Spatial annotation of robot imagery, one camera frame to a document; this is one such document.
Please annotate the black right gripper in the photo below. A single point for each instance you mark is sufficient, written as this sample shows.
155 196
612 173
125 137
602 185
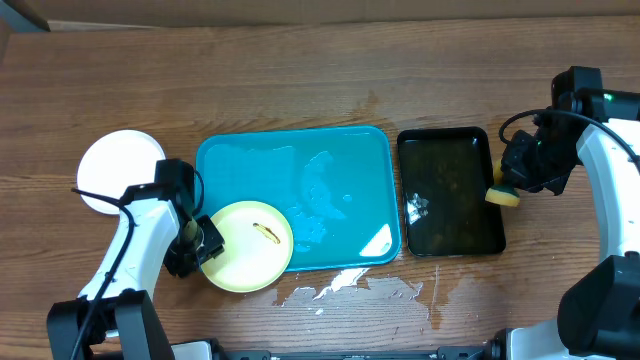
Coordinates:
515 174

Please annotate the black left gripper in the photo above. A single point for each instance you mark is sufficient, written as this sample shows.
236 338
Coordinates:
184 266

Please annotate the yellow green scrub sponge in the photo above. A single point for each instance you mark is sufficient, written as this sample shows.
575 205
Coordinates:
499 193

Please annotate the yellow plate with sauce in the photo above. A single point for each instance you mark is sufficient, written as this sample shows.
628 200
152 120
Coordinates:
258 247

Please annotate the white plate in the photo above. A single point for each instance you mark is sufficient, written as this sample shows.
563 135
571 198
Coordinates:
118 160

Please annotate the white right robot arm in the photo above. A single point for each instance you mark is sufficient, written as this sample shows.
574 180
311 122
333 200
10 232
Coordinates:
598 317

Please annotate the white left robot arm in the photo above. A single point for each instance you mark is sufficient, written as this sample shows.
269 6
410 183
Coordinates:
113 316

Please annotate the black water tray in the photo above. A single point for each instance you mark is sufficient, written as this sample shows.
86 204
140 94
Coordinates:
445 174

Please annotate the teal plastic tray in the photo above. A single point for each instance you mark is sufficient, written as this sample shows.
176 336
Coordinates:
335 186

